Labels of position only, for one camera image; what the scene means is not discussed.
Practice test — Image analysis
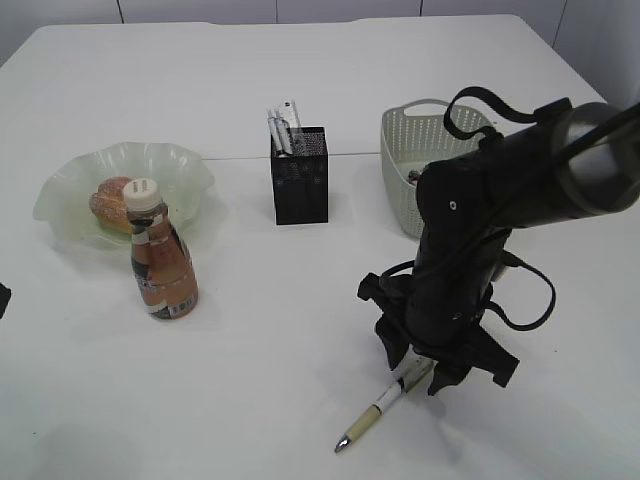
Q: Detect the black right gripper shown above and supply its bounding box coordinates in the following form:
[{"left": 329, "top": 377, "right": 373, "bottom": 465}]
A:
[{"left": 358, "top": 135, "right": 518, "bottom": 396}]

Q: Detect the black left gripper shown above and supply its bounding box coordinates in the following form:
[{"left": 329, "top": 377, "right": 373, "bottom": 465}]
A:
[{"left": 0, "top": 283, "right": 12, "bottom": 318}]

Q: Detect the white cream pen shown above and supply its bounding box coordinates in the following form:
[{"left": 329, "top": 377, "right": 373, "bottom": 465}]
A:
[{"left": 334, "top": 352, "right": 435, "bottom": 454}]

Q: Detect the sugared bread roll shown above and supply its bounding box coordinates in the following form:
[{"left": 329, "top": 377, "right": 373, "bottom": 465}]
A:
[{"left": 89, "top": 176, "right": 132, "bottom": 234}]

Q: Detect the brown coffee drink bottle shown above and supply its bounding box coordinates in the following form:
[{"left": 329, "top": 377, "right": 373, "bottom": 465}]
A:
[{"left": 123, "top": 178, "right": 199, "bottom": 320}]

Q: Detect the small paper ball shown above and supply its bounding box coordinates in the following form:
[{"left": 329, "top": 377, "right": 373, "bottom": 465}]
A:
[{"left": 407, "top": 170, "right": 422, "bottom": 186}]

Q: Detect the white pen grey grip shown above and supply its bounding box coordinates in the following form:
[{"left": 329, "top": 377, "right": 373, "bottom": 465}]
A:
[{"left": 272, "top": 113, "right": 293, "bottom": 155}]

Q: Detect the blue white pen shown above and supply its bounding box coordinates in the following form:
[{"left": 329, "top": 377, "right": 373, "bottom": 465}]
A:
[{"left": 267, "top": 108, "right": 285, "bottom": 155}]

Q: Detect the clear plastic ruler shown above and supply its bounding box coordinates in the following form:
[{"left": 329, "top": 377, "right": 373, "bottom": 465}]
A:
[{"left": 278, "top": 100, "right": 301, "bottom": 128}]

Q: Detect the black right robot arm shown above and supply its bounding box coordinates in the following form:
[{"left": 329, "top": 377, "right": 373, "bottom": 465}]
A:
[{"left": 358, "top": 100, "right": 639, "bottom": 394}]

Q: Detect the translucent green ruffled plate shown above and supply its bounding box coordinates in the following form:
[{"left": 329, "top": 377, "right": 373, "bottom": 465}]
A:
[{"left": 33, "top": 142, "right": 214, "bottom": 250}]

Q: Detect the black mesh pen holder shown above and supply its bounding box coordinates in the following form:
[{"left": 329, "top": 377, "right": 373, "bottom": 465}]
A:
[{"left": 270, "top": 126, "right": 329, "bottom": 225}]

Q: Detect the pale green plastic basket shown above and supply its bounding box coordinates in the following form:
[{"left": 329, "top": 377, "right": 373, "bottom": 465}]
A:
[{"left": 380, "top": 99, "right": 478, "bottom": 238}]

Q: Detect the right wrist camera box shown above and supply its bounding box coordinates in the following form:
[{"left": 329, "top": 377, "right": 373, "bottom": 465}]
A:
[{"left": 491, "top": 263, "right": 508, "bottom": 282}]

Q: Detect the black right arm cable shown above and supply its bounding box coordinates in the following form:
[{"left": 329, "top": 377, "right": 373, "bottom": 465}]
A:
[{"left": 379, "top": 86, "right": 640, "bottom": 334}]

